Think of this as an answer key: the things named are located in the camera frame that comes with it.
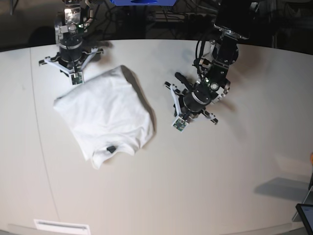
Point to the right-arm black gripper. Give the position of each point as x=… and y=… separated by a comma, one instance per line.
x=70, y=53

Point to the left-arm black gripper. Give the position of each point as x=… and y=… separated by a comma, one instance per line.
x=194, y=99

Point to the white printed T-shirt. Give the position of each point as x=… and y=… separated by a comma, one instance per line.
x=107, y=114

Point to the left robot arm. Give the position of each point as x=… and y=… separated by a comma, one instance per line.
x=215, y=52

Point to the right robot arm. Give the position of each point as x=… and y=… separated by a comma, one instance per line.
x=70, y=26

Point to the white power strip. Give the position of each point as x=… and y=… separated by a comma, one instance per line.
x=178, y=17

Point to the laptop computer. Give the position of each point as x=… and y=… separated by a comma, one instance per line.
x=305, y=210

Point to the white paper label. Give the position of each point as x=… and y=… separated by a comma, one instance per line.
x=60, y=227

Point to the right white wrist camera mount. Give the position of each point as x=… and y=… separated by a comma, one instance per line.
x=75, y=74

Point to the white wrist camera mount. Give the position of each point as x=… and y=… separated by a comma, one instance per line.
x=75, y=74
x=182, y=121

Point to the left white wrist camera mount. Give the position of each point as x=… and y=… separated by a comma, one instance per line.
x=182, y=121

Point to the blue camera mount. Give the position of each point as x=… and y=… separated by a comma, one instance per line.
x=143, y=2

